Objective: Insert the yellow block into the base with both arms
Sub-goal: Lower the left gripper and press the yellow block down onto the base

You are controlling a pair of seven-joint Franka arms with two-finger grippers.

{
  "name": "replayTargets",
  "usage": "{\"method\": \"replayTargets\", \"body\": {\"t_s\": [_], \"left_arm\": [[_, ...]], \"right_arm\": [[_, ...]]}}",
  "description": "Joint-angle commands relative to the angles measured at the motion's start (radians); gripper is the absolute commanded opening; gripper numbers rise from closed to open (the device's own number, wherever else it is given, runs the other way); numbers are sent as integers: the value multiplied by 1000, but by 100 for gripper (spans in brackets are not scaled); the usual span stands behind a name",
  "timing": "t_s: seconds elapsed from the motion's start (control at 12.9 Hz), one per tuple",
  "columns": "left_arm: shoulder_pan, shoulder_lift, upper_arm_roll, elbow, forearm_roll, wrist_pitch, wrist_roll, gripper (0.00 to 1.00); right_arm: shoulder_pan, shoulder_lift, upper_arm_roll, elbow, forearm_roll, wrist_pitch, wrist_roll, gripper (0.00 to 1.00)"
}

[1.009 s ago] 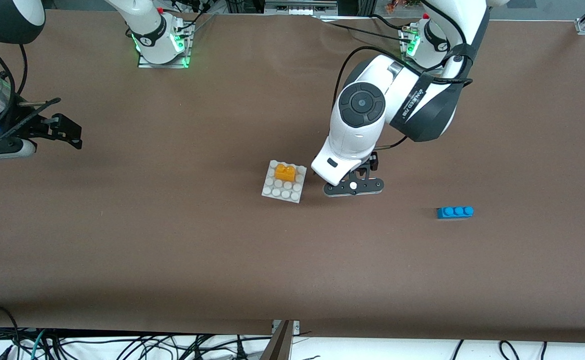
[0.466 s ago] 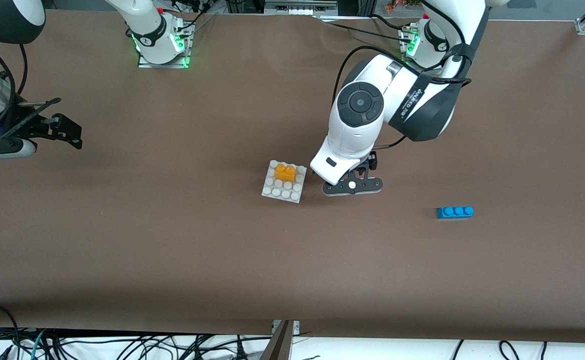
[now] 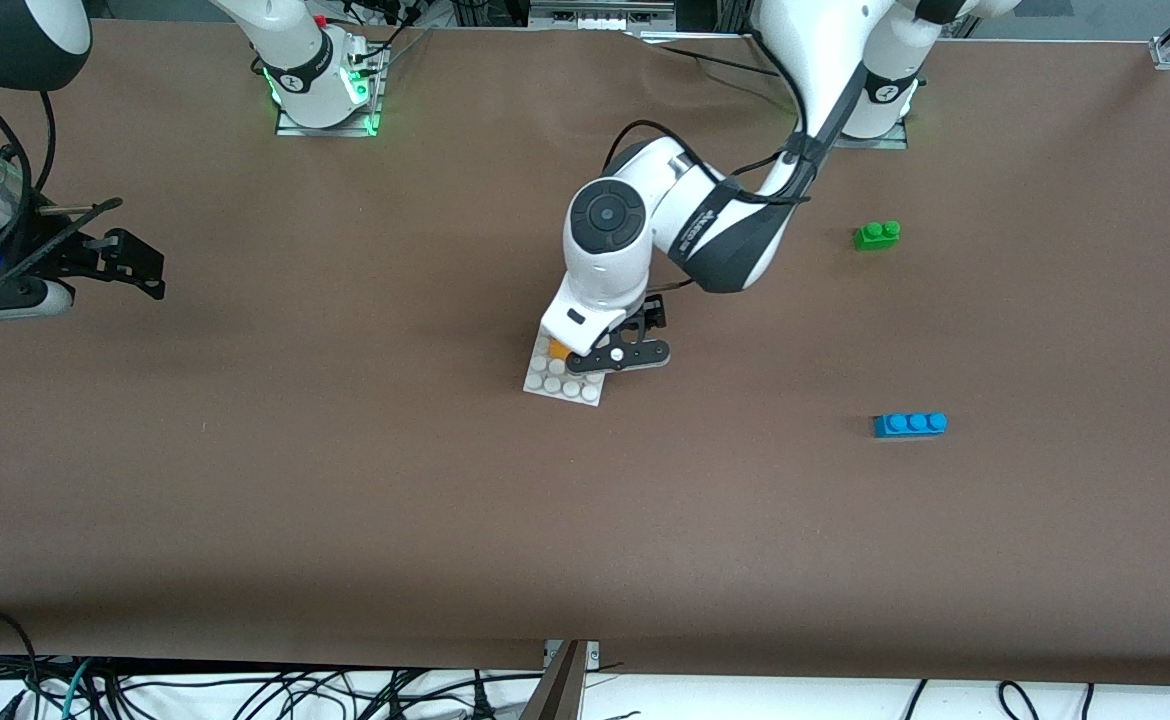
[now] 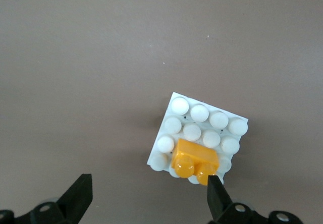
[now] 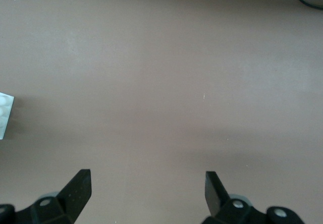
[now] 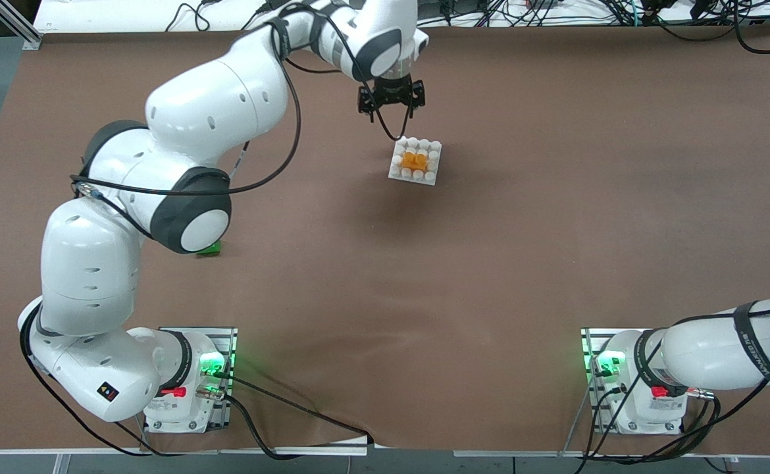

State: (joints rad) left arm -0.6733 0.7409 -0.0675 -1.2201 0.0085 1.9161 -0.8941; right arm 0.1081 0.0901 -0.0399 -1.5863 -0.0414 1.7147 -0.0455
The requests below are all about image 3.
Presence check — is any white studded base plate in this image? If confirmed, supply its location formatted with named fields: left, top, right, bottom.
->
left=523, top=333, right=608, bottom=408

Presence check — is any black arm base cable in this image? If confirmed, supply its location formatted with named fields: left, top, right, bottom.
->
left=330, top=0, right=436, bottom=76

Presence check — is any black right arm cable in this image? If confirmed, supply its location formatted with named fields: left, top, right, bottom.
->
left=0, top=60, right=56, bottom=271

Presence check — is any teal cable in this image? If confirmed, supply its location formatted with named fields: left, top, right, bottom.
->
left=57, top=658, right=94, bottom=720

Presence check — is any thin black table cable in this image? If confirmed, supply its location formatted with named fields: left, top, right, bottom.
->
left=657, top=44, right=781, bottom=77

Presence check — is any dark slanted post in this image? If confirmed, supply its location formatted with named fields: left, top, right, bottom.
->
left=520, top=642, right=586, bottom=720

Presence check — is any grey box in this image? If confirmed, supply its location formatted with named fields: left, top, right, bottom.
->
left=530, top=0, right=676, bottom=31

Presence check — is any brown table cover sheet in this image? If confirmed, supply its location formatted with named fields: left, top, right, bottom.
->
left=0, top=18, right=1170, bottom=689

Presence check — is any black cable tangle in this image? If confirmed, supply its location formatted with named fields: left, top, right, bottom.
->
left=95, top=668, right=546, bottom=720

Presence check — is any blue toy block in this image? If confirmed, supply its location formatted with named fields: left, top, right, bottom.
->
left=873, top=412, right=948, bottom=439

